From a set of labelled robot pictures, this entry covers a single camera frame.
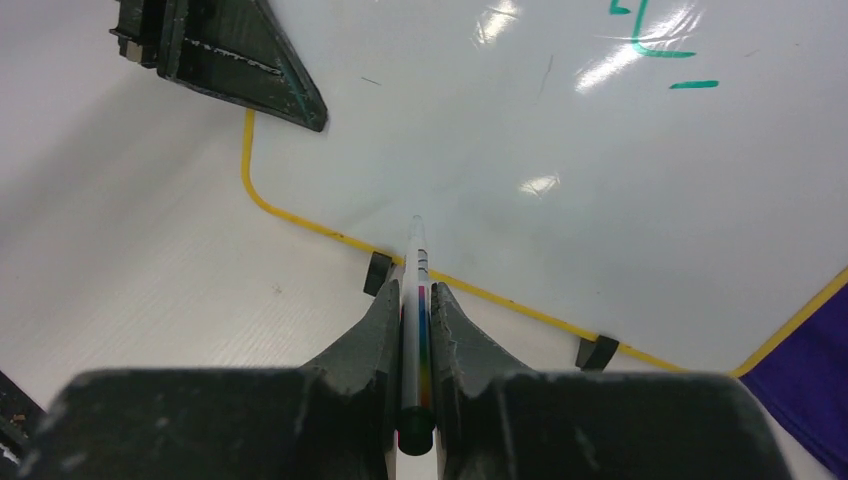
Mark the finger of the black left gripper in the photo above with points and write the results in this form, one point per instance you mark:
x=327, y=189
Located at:
x=236, y=51

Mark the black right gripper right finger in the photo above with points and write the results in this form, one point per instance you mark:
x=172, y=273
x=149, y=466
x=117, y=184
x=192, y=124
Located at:
x=497, y=418

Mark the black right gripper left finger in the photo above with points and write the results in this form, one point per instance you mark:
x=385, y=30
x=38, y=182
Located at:
x=331, y=418

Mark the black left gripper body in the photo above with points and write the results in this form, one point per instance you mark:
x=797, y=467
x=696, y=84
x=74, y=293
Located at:
x=152, y=33

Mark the green whiteboard marker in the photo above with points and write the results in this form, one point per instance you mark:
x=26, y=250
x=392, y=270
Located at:
x=416, y=418

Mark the yellow framed whiteboard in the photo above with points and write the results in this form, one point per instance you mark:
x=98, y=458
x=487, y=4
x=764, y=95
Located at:
x=672, y=174

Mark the purple towel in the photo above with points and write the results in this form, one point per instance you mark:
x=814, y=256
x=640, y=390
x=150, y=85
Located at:
x=803, y=384

